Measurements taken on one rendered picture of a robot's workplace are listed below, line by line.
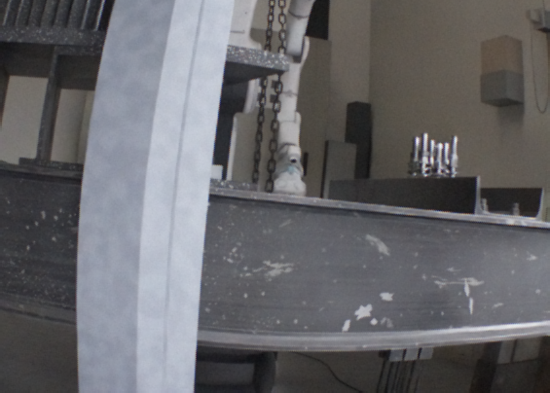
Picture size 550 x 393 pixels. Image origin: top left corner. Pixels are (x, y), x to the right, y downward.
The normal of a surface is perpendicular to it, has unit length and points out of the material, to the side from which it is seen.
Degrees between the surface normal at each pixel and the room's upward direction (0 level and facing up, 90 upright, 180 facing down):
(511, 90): 90
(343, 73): 90
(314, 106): 90
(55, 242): 90
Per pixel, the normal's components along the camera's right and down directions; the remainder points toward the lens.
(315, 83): 0.24, 0.00
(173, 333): 0.44, 0.02
